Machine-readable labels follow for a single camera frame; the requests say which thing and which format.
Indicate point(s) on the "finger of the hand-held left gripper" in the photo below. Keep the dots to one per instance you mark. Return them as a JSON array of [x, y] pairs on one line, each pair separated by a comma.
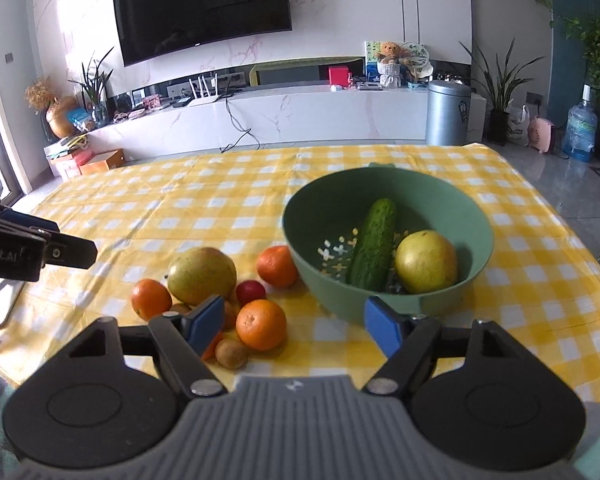
[[25, 221], [72, 255]]

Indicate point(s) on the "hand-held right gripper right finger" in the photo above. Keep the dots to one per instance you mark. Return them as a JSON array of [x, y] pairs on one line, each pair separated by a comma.
[[384, 325]]

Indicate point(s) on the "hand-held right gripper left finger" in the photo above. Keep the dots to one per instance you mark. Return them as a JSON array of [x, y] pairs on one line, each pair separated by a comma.
[[205, 322]]

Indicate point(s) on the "small orange carrot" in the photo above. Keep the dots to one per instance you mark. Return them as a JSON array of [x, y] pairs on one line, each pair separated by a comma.
[[211, 348]]

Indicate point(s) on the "brown kiwi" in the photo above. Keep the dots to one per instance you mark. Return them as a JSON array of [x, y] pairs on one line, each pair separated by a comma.
[[180, 308], [231, 354]]

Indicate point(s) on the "large greenish pear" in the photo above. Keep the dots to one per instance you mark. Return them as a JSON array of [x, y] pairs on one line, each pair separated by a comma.
[[200, 275]]

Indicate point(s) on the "orange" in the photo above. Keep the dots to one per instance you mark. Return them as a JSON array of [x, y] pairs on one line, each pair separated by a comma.
[[261, 325], [275, 266], [151, 300]]

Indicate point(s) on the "red cherry tomato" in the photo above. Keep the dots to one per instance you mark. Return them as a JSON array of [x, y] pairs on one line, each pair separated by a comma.
[[251, 291]]

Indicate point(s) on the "green bowl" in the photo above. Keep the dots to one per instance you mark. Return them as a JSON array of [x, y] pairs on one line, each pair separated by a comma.
[[330, 280]]

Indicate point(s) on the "yellow pear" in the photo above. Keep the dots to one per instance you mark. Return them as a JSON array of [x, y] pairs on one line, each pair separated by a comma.
[[425, 262]]

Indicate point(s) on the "pile of boxes and papers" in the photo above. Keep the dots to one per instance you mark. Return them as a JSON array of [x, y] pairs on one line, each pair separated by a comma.
[[67, 157]]

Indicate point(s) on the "green cucumber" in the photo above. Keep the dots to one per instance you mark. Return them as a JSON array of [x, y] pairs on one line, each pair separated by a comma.
[[375, 245]]

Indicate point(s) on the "orange cardboard box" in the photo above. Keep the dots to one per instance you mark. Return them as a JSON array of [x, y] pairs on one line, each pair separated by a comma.
[[102, 162]]

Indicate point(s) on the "golden vase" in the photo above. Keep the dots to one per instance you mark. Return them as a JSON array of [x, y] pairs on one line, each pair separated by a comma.
[[60, 120]]

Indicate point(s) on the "blue snack packet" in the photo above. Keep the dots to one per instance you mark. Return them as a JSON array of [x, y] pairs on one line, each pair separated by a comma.
[[80, 120]]

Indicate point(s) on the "dried yellow flowers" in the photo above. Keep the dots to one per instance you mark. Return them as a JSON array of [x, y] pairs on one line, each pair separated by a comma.
[[39, 92]]

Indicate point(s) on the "yellow checked tablecloth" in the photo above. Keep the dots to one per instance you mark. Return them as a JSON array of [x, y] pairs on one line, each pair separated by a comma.
[[230, 195]]

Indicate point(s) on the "leafy plant in glass vase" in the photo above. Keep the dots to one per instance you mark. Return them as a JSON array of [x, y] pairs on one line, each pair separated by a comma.
[[97, 92]]

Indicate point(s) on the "pink patterned box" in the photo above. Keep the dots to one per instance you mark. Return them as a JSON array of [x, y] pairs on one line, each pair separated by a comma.
[[151, 101]]

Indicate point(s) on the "white router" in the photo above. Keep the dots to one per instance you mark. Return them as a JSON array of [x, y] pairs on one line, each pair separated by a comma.
[[206, 101]]

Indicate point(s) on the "white marble tv cabinet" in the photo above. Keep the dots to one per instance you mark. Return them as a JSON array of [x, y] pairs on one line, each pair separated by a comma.
[[330, 115]]

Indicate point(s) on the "silver trash can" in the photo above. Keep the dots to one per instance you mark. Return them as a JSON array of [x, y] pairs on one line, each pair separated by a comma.
[[447, 115]]

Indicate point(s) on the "potted plant in black pot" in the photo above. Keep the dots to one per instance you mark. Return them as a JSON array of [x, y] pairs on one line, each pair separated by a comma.
[[499, 127]]

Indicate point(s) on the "white plastic bag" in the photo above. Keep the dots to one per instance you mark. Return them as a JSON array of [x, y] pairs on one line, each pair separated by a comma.
[[517, 127]]

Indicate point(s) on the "pink pig-shaped appliance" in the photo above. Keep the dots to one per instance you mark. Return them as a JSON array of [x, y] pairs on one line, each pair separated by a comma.
[[541, 134]]

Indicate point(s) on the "white knitted basket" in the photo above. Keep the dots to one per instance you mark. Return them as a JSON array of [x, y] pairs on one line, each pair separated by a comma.
[[390, 76]]

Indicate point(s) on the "red box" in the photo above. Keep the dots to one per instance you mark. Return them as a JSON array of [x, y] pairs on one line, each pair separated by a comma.
[[339, 76]]

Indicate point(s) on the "olive framed dark panel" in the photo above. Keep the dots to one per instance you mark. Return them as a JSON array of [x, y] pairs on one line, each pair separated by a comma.
[[300, 74]]

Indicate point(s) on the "green picture card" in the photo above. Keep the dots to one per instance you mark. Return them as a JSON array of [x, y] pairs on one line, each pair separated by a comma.
[[371, 60]]

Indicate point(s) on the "round paper fan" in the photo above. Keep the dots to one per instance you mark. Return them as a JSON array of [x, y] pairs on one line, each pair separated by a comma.
[[416, 57]]

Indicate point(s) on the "brown teddy bear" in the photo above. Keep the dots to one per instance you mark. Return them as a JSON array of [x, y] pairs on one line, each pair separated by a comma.
[[388, 52]]

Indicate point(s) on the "blue water bottle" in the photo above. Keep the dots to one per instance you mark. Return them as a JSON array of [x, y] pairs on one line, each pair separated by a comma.
[[579, 132]]

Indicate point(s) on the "black flat television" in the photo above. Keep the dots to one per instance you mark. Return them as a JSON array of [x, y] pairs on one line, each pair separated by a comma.
[[200, 5]]

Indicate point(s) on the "wall socket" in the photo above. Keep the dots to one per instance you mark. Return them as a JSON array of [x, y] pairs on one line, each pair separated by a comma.
[[535, 98]]

